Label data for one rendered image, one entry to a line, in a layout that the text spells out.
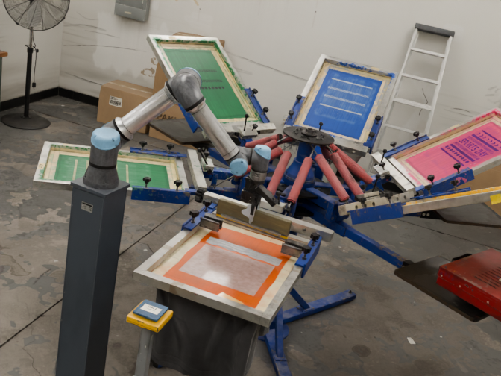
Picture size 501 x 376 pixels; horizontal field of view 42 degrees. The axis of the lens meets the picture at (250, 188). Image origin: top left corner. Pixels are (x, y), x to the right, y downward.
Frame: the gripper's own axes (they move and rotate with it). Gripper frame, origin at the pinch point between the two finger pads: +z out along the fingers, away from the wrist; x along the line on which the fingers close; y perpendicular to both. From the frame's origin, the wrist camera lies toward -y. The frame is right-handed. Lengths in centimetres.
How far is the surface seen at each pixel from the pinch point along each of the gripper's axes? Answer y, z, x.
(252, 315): -22, 11, 59
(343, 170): -25, -10, -76
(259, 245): -4.5, 13.6, -3.6
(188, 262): 15.6, 13.8, 32.8
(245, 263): -5.2, 13.6, 17.3
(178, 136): 93, 14, -121
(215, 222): 17.4, 6.8, 1.5
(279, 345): -17, 98, -57
